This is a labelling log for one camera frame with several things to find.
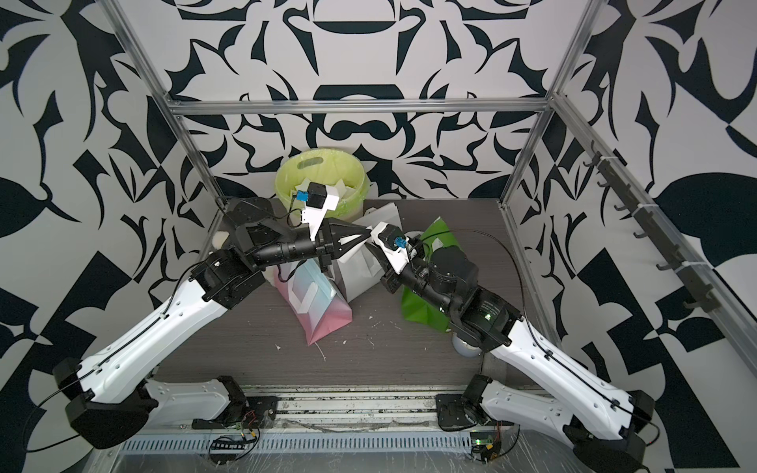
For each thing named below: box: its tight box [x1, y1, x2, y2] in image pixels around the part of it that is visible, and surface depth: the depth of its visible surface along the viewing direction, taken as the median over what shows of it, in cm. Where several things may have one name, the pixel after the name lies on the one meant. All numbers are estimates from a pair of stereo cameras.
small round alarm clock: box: [451, 332, 483, 357], surface depth 83 cm
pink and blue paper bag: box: [274, 258, 353, 346], surface depth 75 cm
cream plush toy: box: [211, 230, 230, 251], surface depth 98 cm
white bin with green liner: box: [275, 148, 371, 218], surface depth 98 cm
